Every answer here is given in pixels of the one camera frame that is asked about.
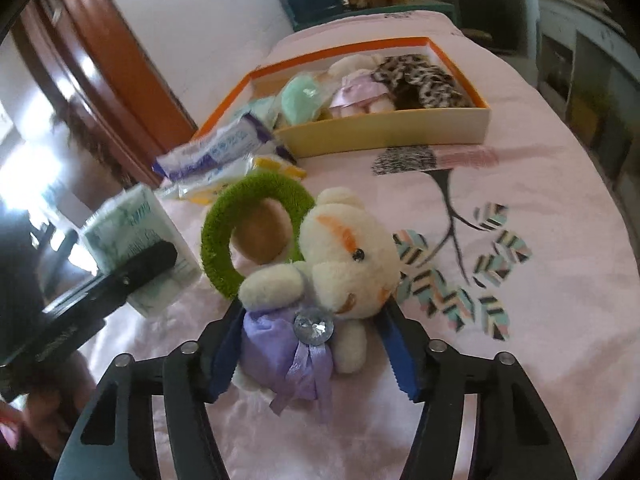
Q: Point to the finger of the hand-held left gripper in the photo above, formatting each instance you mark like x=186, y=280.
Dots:
x=145, y=267

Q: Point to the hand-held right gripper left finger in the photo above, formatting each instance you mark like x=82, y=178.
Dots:
x=222, y=365

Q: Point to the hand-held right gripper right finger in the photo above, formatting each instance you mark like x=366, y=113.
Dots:
x=400, y=360

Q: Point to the thick green floral tissue pack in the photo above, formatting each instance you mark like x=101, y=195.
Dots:
x=130, y=230

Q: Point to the yellow white wipes packet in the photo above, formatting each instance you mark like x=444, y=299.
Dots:
x=210, y=182

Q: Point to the plush doll purple dress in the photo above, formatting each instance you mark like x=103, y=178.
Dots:
x=345, y=255

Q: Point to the pink sponge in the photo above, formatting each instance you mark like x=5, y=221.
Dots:
x=262, y=230

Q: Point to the purple white wipes packet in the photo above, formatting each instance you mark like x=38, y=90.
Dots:
x=220, y=147

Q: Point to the orange cardboard box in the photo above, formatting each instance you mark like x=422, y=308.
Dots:
x=400, y=130

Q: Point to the mint green sponge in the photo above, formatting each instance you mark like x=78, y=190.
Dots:
x=302, y=97

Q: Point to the plush toy pink dress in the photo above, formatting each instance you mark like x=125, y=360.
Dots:
x=357, y=92

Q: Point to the leopard print cloth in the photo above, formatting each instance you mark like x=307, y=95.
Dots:
x=430, y=85

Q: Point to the person's left hand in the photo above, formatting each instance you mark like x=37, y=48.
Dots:
x=55, y=400

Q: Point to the brown wooden door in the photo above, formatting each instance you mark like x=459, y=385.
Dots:
x=100, y=70

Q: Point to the green table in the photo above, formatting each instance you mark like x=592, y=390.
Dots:
x=380, y=12

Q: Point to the grey kitchen counter cabinet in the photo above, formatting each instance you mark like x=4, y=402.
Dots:
x=590, y=60

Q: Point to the dark refrigerator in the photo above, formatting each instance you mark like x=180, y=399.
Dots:
x=485, y=0

